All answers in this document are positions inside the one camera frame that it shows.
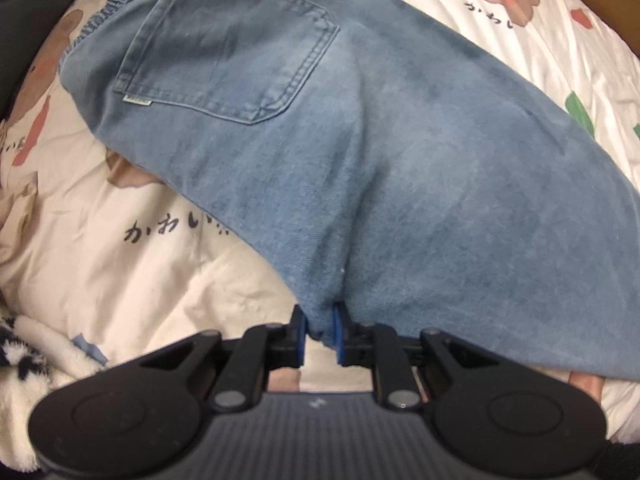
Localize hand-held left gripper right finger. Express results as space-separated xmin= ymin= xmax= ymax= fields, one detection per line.
xmin=331 ymin=302 xmax=500 ymax=411

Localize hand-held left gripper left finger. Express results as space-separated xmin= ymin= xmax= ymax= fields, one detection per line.
xmin=141 ymin=305 xmax=306 ymax=411

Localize blue denim jeans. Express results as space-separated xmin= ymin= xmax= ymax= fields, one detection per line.
xmin=59 ymin=0 xmax=640 ymax=381

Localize cream bear print bed sheet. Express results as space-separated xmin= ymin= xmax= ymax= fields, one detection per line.
xmin=0 ymin=0 xmax=640 ymax=446

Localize white black-patterned fleece blanket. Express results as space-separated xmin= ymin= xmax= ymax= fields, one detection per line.
xmin=0 ymin=312 xmax=108 ymax=471

